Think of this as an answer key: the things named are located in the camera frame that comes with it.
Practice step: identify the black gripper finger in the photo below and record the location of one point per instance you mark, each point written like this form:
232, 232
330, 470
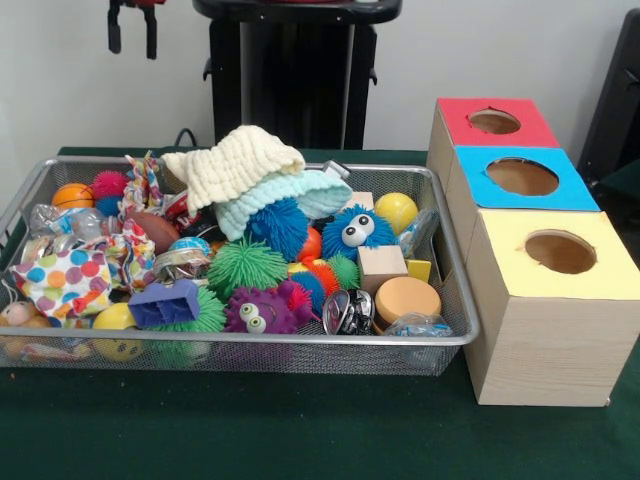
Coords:
151, 32
114, 28

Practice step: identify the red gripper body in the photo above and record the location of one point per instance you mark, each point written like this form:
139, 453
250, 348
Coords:
140, 3

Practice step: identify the cream waffle cloth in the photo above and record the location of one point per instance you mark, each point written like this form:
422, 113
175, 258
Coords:
235, 165

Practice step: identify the red black packet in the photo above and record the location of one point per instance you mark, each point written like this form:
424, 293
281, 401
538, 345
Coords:
180, 210

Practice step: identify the clear blue plastic packet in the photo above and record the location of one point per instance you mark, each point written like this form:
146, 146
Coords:
420, 232

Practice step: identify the clear mesh bin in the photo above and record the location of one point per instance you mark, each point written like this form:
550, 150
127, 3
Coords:
445, 300

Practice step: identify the wooden box with three holes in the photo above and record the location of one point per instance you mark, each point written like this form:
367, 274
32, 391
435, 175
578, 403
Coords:
545, 330

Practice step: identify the pink spiky ball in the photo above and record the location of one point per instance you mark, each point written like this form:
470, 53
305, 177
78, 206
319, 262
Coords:
108, 184

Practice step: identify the small orange basketball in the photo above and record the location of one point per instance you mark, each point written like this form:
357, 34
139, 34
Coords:
72, 196

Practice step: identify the brown toy football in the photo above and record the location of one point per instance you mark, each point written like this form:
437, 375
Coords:
155, 230

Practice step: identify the mint green knit cloth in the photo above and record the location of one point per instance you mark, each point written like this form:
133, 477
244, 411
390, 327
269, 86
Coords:
290, 195

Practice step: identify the blue globe ball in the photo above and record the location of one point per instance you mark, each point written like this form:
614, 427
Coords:
190, 244

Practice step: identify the silver can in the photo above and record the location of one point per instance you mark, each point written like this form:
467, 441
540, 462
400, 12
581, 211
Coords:
182, 265

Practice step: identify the small green spiky ball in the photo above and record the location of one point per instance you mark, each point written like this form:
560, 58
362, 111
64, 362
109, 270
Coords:
245, 266

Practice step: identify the polka dot cloth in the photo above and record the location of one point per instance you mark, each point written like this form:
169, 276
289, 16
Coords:
70, 280

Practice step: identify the purple plastic block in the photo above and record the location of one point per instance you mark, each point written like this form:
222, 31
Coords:
165, 303

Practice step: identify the blue fuzzy ball with eyes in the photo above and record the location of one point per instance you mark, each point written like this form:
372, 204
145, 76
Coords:
358, 232

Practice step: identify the large green spiky ball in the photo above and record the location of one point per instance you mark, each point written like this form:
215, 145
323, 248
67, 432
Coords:
212, 315

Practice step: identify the purple spiky ball with eyes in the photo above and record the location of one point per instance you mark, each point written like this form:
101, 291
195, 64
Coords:
262, 310

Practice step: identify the yellow smiley ball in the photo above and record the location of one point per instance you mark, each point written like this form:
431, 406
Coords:
117, 330

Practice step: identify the wooden cube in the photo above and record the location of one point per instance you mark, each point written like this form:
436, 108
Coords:
382, 268

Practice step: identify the yellow block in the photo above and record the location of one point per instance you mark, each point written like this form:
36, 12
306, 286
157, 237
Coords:
419, 270

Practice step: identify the round wooden disc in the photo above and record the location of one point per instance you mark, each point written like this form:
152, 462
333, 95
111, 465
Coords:
406, 300

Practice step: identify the clear crumpled plastic packet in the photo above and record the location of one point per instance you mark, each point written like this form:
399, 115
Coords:
418, 325

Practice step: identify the black chair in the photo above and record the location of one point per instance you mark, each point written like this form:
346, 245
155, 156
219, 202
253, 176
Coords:
615, 110

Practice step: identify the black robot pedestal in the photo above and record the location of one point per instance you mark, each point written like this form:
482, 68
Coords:
300, 80

